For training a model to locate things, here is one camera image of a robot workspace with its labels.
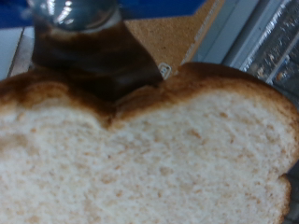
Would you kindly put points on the blue spatula grip block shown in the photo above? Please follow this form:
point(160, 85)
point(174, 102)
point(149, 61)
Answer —
point(162, 7)

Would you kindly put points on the slotted metal spatula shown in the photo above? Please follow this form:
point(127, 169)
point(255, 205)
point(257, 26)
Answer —
point(93, 62)

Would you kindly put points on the foil-lined crumb tray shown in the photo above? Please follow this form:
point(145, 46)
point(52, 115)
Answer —
point(280, 46)

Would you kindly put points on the white bread slice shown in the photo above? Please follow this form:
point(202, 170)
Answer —
point(155, 155)

